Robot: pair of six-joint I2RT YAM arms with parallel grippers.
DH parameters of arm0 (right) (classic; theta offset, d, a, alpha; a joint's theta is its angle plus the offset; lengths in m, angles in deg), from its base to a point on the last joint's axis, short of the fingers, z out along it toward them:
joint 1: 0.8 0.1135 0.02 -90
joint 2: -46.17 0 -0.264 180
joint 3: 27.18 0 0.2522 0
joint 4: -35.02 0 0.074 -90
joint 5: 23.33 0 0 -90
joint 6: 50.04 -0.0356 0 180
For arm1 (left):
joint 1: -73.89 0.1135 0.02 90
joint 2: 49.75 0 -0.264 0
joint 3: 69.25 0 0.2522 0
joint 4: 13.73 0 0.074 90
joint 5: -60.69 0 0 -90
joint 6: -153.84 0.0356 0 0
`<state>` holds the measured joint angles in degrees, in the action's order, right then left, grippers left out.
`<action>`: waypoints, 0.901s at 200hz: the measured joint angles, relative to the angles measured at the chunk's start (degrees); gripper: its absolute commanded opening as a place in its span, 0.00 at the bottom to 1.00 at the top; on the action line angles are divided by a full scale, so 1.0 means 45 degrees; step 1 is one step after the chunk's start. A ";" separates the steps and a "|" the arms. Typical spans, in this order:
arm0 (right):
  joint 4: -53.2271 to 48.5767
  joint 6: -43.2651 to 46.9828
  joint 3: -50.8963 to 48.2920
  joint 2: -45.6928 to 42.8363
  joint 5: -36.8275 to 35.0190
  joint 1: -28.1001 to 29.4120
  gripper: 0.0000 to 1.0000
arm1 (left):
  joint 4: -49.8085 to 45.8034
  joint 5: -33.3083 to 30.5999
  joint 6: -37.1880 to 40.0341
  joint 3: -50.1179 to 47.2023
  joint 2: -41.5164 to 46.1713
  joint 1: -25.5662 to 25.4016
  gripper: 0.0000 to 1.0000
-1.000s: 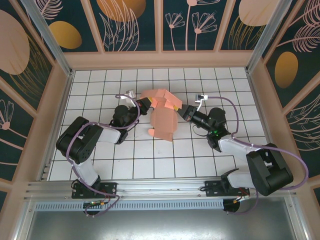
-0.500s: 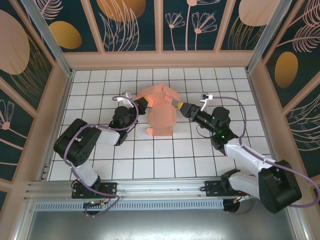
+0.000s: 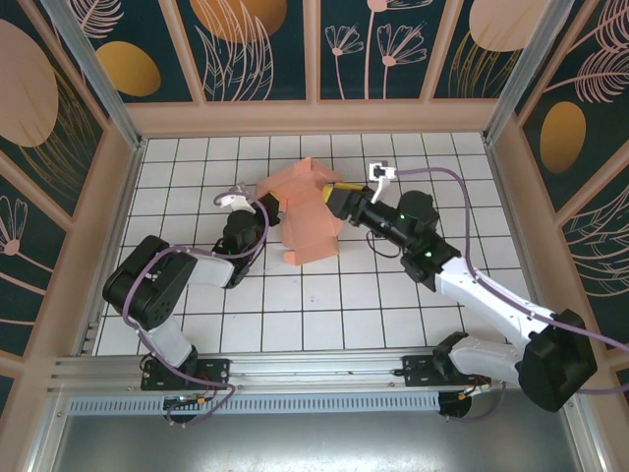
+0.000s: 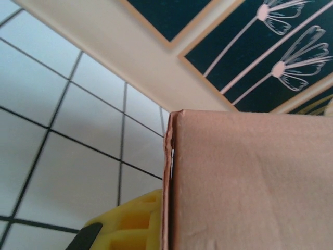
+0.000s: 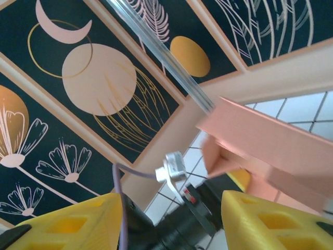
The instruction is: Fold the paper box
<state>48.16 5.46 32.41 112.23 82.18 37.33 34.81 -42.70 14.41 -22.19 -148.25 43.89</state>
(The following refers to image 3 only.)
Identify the pink paper box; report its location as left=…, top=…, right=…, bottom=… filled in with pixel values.
left=256, top=156, right=345, bottom=266

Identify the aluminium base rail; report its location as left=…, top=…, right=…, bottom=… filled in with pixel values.
left=47, top=349, right=584, bottom=394

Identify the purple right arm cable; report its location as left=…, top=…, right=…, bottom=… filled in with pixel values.
left=394, top=166, right=629, bottom=424

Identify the grey metal sheet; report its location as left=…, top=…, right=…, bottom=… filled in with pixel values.
left=31, top=387, right=605, bottom=472

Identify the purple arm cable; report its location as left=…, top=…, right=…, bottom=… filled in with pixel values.
left=122, top=185, right=272, bottom=430
left=394, top=166, right=629, bottom=424

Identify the aluminium frame post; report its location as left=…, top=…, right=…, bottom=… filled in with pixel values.
left=39, top=0, right=144, bottom=151
left=483, top=0, right=577, bottom=145

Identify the grey slotted cable duct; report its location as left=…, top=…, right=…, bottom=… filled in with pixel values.
left=68, top=391, right=441, bottom=415

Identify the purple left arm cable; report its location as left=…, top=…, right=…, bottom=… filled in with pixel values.
left=122, top=185, right=272, bottom=430

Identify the small green circuit board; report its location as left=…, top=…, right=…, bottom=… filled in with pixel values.
left=163, top=393, right=208, bottom=410

